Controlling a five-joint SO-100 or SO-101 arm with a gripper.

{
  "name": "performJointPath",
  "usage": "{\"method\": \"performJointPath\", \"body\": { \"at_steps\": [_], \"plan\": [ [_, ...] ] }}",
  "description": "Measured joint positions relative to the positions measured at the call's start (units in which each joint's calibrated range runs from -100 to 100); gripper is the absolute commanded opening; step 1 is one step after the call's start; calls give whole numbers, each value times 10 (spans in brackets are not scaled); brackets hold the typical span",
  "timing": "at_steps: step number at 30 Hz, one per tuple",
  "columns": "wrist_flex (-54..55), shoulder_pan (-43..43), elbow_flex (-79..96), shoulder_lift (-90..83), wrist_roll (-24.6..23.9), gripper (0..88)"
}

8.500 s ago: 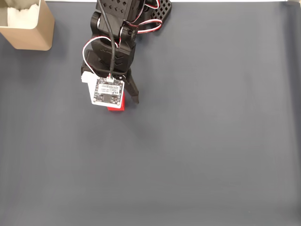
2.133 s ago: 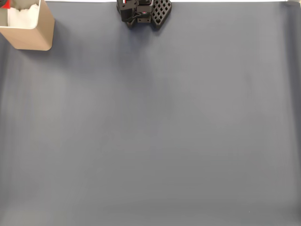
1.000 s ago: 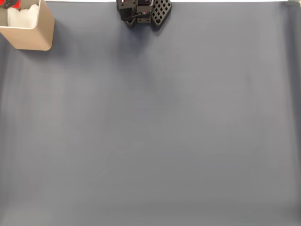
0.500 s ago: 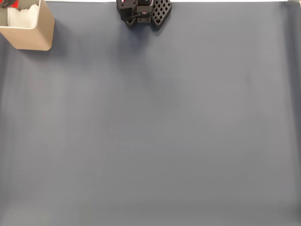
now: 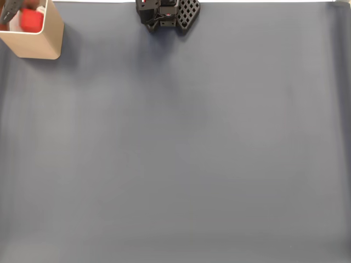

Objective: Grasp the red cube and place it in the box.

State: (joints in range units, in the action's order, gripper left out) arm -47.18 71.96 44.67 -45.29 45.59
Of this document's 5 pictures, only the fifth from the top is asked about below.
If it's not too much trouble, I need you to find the red cube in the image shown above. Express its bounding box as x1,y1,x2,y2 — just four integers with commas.
19,8,45,33

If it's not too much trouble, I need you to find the tan open box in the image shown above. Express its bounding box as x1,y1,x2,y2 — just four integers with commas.
0,0,65,60

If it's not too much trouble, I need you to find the white foam padding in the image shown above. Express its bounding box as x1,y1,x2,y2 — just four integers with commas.
9,4,46,33

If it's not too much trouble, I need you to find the gray table mat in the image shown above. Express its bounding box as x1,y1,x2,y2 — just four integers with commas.
0,1,351,263

